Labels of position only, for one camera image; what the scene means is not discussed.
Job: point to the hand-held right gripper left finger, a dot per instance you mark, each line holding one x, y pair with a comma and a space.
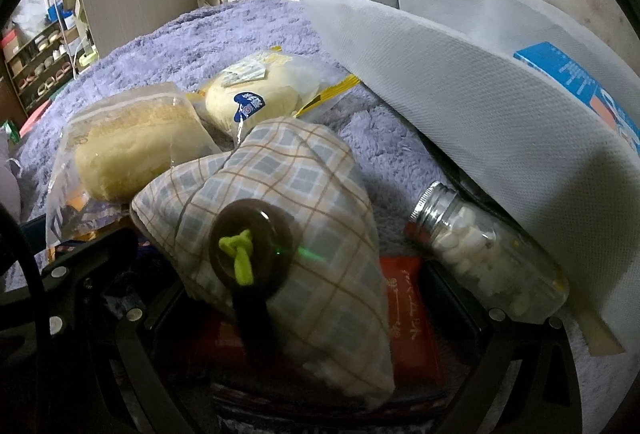
125, 309

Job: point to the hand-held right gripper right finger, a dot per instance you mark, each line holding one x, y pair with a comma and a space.
450, 299

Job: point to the red-orange snack packet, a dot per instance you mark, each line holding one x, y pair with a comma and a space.
410, 319

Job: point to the clear bottle of white tablets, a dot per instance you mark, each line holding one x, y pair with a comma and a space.
480, 249

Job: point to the flaky bread packet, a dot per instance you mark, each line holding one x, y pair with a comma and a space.
125, 149

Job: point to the plaid cloth pouch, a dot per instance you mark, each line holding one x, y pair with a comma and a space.
310, 194

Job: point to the grey fabric storage box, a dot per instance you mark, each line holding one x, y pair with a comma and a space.
475, 89

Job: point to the round bun packet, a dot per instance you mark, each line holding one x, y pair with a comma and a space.
260, 94

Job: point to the white plastic bag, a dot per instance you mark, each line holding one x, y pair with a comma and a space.
7, 179

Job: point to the pink box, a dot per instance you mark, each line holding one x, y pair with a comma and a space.
35, 117

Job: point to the blue carton box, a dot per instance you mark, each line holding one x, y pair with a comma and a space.
575, 79

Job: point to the wooden shelf rack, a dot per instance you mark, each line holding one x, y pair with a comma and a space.
40, 59

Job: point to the purple fleece blanket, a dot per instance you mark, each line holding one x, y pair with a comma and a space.
165, 44

